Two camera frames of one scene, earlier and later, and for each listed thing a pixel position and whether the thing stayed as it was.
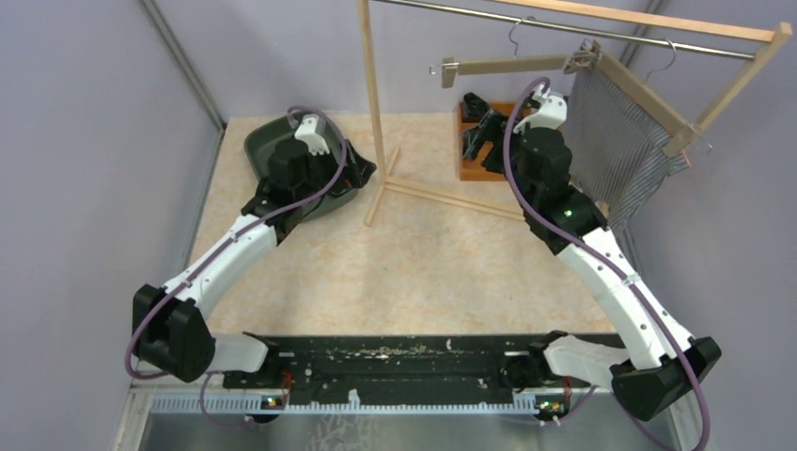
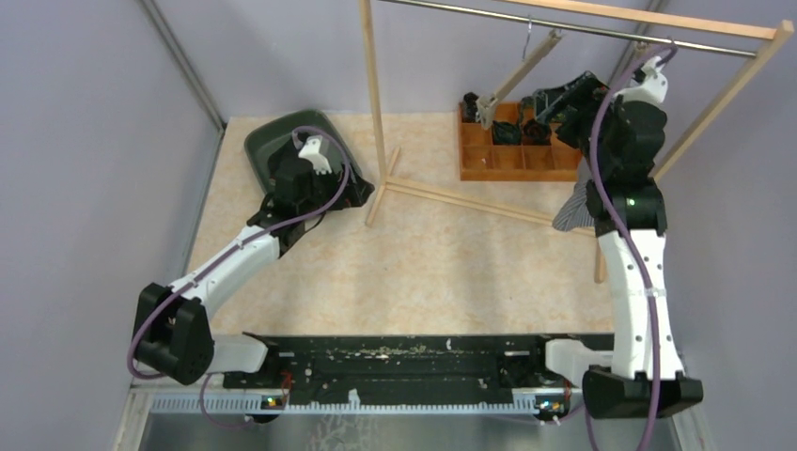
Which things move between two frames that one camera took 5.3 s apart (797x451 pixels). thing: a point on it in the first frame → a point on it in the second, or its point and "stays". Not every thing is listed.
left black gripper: x=356 y=171 → x=355 y=194
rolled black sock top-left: x=475 y=105 stays
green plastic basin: x=263 y=133 stays
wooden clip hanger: x=582 y=57 → x=486 y=106
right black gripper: x=492 y=129 → x=584 y=94
